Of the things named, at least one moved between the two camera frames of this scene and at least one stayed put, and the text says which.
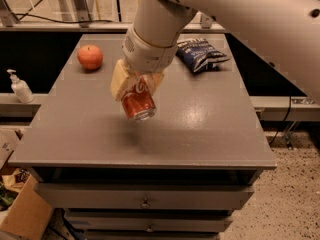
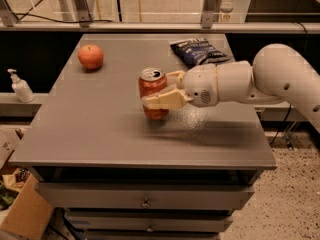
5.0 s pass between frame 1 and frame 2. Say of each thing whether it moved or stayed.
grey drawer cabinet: stayed
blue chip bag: stayed
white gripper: moved
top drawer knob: stayed
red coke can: moved
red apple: stayed
